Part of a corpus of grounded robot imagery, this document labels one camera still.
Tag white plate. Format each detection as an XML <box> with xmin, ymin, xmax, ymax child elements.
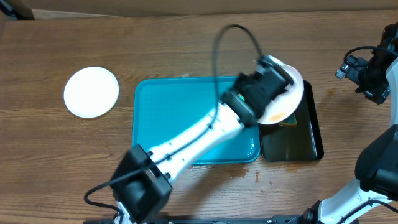
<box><xmin>63</xmin><ymin>67</ymin><xmax>119</xmax><ymax>118</ymax></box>
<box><xmin>257</xmin><ymin>55</ymin><xmax>304</xmax><ymax>125</ymax></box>

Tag green yellow sponge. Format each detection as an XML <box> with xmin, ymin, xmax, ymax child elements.
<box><xmin>280</xmin><ymin>113</ymin><xmax>297</xmax><ymax>126</ymax></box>

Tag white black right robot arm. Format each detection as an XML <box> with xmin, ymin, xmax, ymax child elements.
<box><xmin>289</xmin><ymin>24</ymin><xmax>397</xmax><ymax>223</ymax></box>

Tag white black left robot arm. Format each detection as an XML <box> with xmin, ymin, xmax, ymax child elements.
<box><xmin>110</xmin><ymin>65</ymin><xmax>303</xmax><ymax>223</ymax></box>

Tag black water tray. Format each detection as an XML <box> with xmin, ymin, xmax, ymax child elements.
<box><xmin>259</xmin><ymin>81</ymin><xmax>324</xmax><ymax>162</ymax></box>

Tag blue plastic tray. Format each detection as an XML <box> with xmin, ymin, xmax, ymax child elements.
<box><xmin>132</xmin><ymin>77</ymin><xmax>261</xmax><ymax>165</ymax></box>

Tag dark object top left corner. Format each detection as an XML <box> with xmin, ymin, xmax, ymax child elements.
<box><xmin>1</xmin><ymin>0</ymin><xmax>35</xmax><ymax>20</ymax></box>

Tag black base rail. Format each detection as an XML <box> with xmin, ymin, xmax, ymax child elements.
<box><xmin>82</xmin><ymin>215</ymin><xmax>360</xmax><ymax>224</ymax></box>

